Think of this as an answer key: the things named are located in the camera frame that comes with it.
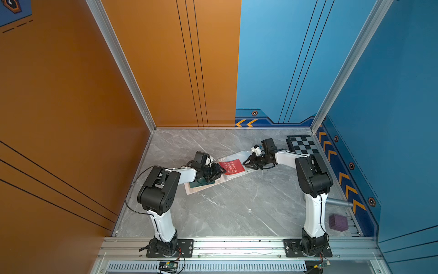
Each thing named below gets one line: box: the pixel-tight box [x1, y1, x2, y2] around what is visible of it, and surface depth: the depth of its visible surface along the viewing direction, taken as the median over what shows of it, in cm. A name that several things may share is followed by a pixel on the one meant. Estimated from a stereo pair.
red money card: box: [218, 158, 246, 175], surface depth 100 cm
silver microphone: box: [325, 197, 354, 208], surface depth 87 cm
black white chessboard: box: [285, 134, 319, 155], surface depth 110 cm
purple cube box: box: [328, 214, 349, 232], surface depth 77 cm
